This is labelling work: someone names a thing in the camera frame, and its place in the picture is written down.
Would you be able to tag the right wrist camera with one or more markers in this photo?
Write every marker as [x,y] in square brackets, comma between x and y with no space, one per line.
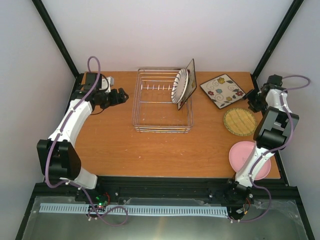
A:
[275,80]

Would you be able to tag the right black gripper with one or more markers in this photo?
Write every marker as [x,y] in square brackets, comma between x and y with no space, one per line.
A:
[248,96]

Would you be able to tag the left circuit board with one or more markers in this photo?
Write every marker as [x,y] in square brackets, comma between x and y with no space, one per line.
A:
[103,200]

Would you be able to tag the right circuit board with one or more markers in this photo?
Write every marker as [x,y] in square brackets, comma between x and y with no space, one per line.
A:
[245,208]

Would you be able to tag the wire metal dish rack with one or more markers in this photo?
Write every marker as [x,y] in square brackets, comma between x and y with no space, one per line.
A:
[153,110]

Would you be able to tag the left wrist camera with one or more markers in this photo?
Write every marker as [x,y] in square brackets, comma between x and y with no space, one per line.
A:
[104,83]

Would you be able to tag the circuit board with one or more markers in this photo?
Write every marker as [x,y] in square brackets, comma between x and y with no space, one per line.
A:
[245,208]
[103,200]

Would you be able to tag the right black frame post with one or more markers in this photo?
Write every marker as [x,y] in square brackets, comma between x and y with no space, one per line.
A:
[279,33]

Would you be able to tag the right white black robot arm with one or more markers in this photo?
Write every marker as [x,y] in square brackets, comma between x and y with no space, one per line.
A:
[273,133]

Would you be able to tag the black frame post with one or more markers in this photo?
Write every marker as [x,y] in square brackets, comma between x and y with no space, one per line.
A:
[279,33]
[47,20]

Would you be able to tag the square dark rimmed plate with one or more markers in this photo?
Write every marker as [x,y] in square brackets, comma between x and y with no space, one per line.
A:
[223,91]

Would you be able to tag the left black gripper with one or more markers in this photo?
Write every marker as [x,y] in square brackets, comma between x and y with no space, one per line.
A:
[116,101]

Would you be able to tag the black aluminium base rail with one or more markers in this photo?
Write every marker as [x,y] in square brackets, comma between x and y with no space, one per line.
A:
[209,190]

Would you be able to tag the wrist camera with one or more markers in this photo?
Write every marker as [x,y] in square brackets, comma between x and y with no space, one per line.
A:
[104,83]
[275,80]

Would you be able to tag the square floral plate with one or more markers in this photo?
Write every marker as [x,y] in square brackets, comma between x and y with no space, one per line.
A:
[191,84]

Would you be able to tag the pink round plate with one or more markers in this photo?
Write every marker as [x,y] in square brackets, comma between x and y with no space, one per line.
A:
[240,152]

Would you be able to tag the left black frame post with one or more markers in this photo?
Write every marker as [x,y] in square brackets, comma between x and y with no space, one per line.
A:
[47,20]

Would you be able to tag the round striped white plate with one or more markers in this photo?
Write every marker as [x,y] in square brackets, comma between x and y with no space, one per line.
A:
[179,85]

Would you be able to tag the round woven bamboo plate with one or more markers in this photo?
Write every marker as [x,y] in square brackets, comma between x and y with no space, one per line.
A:
[240,122]

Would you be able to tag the grey slotted cable duct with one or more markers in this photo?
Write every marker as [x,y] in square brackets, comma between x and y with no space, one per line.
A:
[136,210]

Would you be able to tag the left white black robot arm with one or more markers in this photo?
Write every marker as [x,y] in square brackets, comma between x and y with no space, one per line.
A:
[59,161]

